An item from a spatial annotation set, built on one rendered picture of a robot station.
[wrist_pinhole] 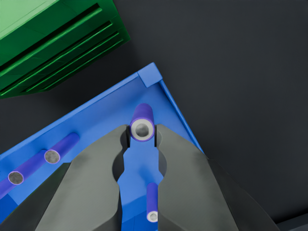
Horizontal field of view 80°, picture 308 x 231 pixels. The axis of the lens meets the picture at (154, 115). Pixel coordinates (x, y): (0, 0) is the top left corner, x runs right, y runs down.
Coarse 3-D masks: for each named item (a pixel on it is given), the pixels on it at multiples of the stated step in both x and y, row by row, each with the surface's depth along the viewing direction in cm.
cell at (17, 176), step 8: (40, 152) 27; (32, 160) 24; (40, 160) 25; (16, 168) 22; (24, 168) 22; (32, 168) 23; (8, 176) 22; (16, 176) 22; (24, 176) 22; (16, 184) 22
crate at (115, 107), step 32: (96, 96) 21; (128, 96) 27; (160, 96) 27; (64, 128) 27; (96, 128) 27; (0, 160) 28; (64, 160) 28; (128, 160) 29; (128, 192) 30; (128, 224) 30
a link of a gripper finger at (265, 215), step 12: (216, 168) 9; (216, 180) 8; (228, 180) 8; (228, 192) 7; (240, 192) 7; (228, 204) 7; (240, 204) 7; (252, 204) 7; (240, 216) 7; (252, 216) 7; (264, 216) 7; (240, 228) 6; (252, 228) 6; (264, 228) 6; (276, 228) 6
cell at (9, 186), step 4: (4, 180) 26; (8, 180) 26; (0, 184) 25; (4, 184) 25; (8, 184) 26; (12, 184) 26; (0, 188) 24; (4, 188) 25; (8, 188) 25; (12, 188) 26; (0, 192) 24; (4, 192) 25; (0, 196) 24
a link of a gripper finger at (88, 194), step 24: (96, 144) 10; (120, 144) 10; (72, 168) 9; (96, 168) 9; (120, 168) 10; (72, 192) 7; (96, 192) 7; (48, 216) 7; (72, 216) 7; (96, 216) 7; (120, 216) 8
